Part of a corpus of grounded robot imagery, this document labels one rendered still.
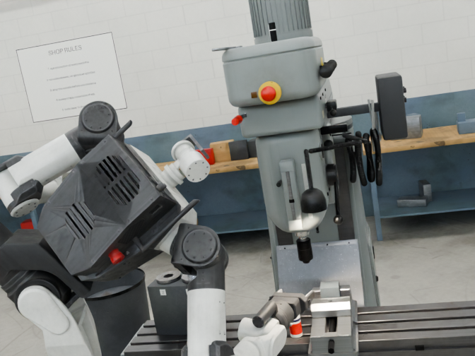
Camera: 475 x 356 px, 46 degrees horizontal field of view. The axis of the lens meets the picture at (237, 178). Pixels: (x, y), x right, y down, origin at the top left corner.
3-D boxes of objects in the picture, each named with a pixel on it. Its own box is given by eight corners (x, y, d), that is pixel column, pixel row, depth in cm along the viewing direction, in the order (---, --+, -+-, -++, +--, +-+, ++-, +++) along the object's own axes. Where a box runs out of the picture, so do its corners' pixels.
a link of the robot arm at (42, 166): (2, 210, 137) (82, 162, 142) (-23, 168, 140) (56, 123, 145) (17, 221, 148) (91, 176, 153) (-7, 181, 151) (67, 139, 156)
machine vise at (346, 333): (358, 356, 164) (354, 322, 162) (308, 358, 168) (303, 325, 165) (357, 303, 198) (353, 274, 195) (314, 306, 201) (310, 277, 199)
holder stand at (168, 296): (213, 336, 191) (203, 282, 187) (156, 335, 199) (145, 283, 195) (225, 319, 202) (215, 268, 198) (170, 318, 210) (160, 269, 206)
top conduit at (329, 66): (333, 77, 148) (331, 63, 148) (317, 80, 149) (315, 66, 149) (337, 68, 191) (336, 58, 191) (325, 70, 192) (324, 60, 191)
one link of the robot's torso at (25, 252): (-46, 260, 134) (8, 210, 133) (-28, 244, 146) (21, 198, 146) (41, 336, 140) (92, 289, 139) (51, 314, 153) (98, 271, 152)
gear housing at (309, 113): (324, 128, 159) (319, 93, 157) (241, 140, 164) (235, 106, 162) (329, 114, 190) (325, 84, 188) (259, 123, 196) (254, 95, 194)
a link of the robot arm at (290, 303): (307, 287, 165) (292, 306, 155) (312, 318, 167) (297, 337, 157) (268, 286, 171) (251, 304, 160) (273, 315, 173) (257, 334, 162)
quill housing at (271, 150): (332, 232, 169) (318, 128, 162) (266, 238, 174) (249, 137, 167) (334, 213, 187) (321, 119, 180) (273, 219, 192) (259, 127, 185)
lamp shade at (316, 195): (305, 215, 155) (301, 193, 154) (299, 208, 162) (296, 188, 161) (329, 210, 156) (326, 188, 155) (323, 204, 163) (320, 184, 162)
